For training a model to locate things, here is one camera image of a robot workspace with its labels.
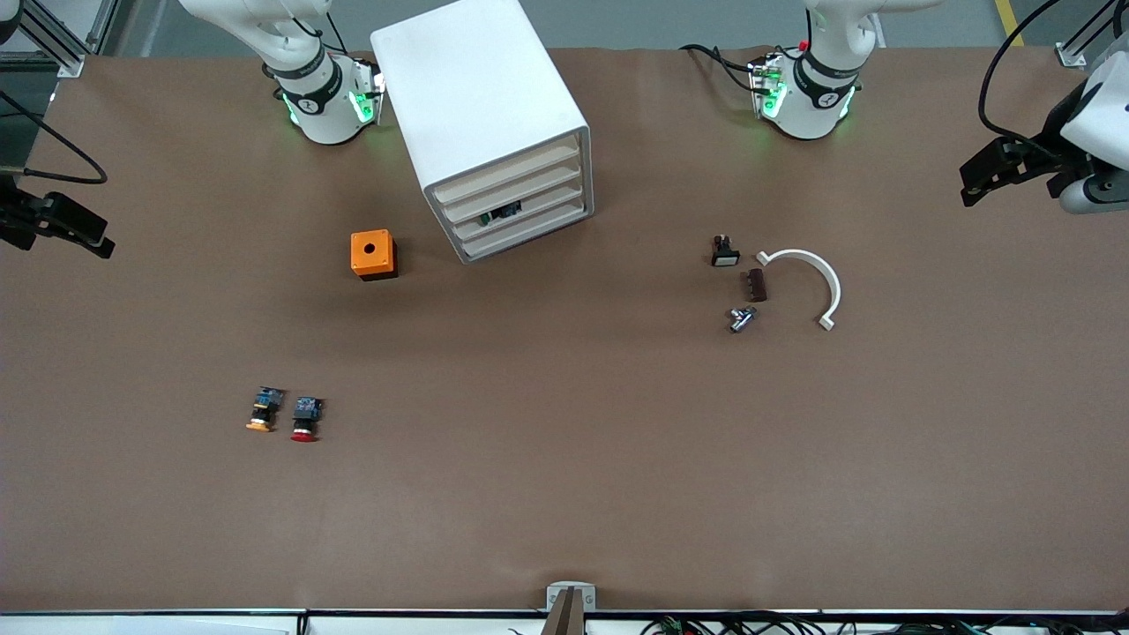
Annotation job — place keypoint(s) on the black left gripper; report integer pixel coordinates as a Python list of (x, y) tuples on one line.
[(1052, 144)]

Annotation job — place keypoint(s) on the brown rectangular block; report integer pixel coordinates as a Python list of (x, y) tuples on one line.
[(758, 286)]

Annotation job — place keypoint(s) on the grey metal mount bracket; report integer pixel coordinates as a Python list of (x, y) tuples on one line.
[(557, 591)]

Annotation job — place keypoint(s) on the orange box with hole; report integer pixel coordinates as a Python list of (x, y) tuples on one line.
[(370, 251)]

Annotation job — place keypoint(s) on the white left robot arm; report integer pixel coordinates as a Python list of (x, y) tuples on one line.
[(807, 119)]

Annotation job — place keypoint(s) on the white drawer cabinet shell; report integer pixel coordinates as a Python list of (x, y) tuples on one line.
[(476, 79)]

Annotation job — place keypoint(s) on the red mushroom push button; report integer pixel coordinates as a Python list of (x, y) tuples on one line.
[(306, 422)]

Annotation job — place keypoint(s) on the yellow push button switch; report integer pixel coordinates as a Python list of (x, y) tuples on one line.
[(265, 411)]

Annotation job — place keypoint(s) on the white curved plastic arc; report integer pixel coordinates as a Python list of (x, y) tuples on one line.
[(829, 278)]

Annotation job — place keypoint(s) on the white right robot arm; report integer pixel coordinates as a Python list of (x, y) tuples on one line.
[(326, 123)]

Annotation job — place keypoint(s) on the white plastic drawer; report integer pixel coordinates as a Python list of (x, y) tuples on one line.
[(547, 222), (547, 185), (547, 162), (547, 207)]

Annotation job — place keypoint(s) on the silver metal key switch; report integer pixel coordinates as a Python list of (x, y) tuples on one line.
[(741, 319)]

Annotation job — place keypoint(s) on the black switch white face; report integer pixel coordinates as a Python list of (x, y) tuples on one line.
[(725, 254)]

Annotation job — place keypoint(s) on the aluminium frame profile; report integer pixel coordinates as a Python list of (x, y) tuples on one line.
[(1070, 56), (63, 51)]

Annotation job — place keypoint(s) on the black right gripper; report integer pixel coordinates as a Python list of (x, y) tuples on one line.
[(9, 214)]

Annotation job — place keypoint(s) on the green push button switch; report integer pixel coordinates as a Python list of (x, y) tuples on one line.
[(504, 212)]

